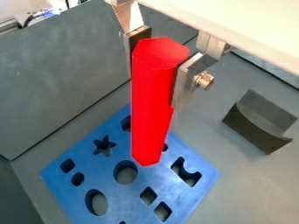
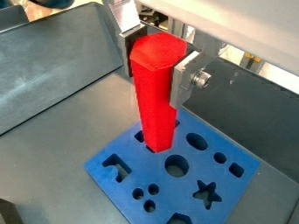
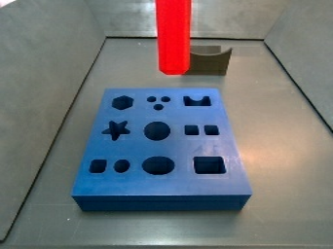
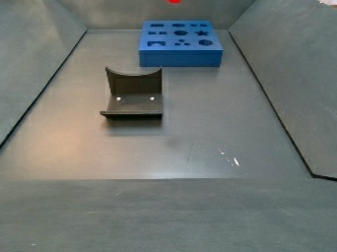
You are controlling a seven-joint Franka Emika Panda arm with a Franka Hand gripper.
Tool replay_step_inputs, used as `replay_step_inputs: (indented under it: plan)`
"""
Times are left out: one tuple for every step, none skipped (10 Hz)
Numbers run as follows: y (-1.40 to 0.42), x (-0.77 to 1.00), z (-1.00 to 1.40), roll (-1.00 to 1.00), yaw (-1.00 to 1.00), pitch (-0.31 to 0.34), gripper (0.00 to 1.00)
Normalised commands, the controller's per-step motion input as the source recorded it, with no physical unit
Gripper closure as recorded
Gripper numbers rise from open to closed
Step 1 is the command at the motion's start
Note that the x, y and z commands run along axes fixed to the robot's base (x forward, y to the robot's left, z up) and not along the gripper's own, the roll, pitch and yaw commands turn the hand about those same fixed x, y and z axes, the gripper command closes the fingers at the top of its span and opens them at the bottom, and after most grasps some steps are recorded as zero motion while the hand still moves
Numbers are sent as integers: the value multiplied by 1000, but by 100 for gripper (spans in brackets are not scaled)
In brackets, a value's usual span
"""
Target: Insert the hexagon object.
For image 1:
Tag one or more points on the red hexagonal prism peg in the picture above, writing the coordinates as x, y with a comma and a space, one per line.
155, 59

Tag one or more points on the metal equipment with cables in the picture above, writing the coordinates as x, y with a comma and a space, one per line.
19, 13

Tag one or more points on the dark grey curved block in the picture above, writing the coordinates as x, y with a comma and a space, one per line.
260, 121

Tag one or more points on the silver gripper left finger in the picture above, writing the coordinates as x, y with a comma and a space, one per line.
135, 30

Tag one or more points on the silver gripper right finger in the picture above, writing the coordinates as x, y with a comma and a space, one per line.
192, 74

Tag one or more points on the blue shape sorter board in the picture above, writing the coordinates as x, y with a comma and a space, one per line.
104, 188

